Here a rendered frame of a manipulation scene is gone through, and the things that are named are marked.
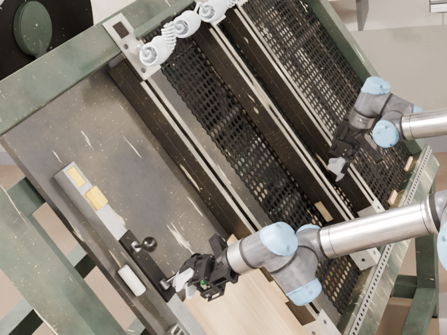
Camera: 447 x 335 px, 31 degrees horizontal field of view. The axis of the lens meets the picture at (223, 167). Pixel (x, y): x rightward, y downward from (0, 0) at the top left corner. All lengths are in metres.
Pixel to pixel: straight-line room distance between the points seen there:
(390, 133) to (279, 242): 0.69
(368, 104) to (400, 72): 3.14
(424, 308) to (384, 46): 2.16
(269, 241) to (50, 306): 0.51
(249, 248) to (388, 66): 3.90
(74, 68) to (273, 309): 0.91
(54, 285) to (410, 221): 0.79
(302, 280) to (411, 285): 2.33
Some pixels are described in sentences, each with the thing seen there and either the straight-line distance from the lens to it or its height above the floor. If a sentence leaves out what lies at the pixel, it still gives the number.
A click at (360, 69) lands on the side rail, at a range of 3.65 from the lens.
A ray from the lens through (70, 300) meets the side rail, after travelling 1.86.
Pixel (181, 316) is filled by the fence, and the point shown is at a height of 1.31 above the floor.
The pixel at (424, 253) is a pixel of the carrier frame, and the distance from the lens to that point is 3.99.
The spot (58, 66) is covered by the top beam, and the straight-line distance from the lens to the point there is 2.08.
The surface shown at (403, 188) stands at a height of 0.90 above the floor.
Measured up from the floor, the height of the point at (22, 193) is 1.69.
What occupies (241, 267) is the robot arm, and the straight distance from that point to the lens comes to 1.82.
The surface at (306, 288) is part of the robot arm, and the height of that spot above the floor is 1.48.
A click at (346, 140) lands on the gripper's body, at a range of 2.56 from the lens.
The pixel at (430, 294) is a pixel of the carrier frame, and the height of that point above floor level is 0.18.
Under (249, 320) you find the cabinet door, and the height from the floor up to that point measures 1.14.
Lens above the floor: 2.50
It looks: 25 degrees down
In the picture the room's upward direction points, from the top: 9 degrees counter-clockwise
